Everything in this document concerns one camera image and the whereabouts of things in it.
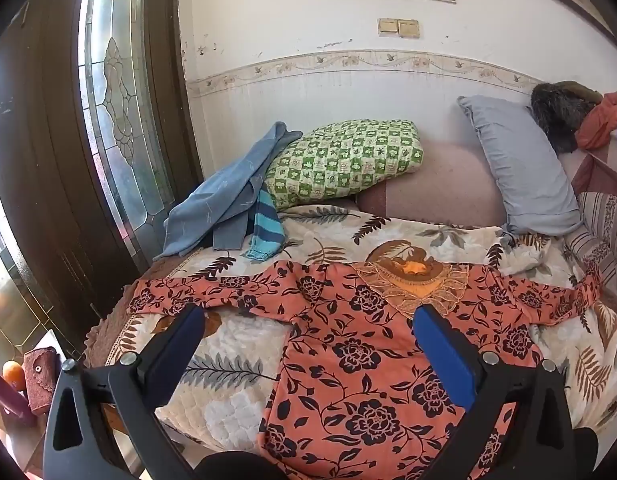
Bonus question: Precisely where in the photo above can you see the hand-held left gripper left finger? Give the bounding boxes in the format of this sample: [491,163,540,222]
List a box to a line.
[42,304,206,480]

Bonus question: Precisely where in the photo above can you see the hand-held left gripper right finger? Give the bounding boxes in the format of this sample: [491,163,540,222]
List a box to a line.
[412,304,576,480]

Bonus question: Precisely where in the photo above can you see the orange floral garment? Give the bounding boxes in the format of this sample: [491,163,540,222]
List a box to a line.
[127,260,603,480]

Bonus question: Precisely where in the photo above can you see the leaf print blanket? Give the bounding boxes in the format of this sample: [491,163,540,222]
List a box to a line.
[83,204,617,461]

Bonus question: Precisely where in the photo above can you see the teal striped cloth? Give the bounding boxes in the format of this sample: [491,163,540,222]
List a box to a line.
[247,187,285,262]

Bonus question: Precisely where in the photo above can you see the brown towel pouch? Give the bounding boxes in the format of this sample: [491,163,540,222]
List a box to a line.
[22,347,58,416]

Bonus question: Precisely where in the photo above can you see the blue grey cloth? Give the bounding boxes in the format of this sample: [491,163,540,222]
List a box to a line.
[153,121,303,261]

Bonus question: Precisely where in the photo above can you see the orange fruit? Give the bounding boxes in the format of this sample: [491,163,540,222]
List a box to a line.
[2,360,26,391]

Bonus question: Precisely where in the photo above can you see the purple plastic object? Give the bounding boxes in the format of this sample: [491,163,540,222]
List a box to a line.
[0,360,34,423]

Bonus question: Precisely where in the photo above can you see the grey blue pillow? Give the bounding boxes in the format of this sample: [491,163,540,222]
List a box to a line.
[457,95,585,237]

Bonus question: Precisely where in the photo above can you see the striped beige cushion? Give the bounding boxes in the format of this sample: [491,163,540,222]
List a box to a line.
[563,191,617,301]

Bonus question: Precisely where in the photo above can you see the green checkered pillow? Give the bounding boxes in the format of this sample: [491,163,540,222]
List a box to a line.
[264,119,425,212]

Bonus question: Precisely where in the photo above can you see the brown wooden door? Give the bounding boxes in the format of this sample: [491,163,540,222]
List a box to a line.
[0,0,204,361]

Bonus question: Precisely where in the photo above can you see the mauve patterned cloth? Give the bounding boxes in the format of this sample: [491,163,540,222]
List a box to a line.
[558,137,617,196]

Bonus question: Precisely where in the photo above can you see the dark furry item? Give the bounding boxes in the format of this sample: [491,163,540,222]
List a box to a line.
[531,80,605,155]

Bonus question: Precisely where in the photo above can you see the orange red cloth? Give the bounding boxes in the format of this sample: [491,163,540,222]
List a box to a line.
[574,91,617,151]

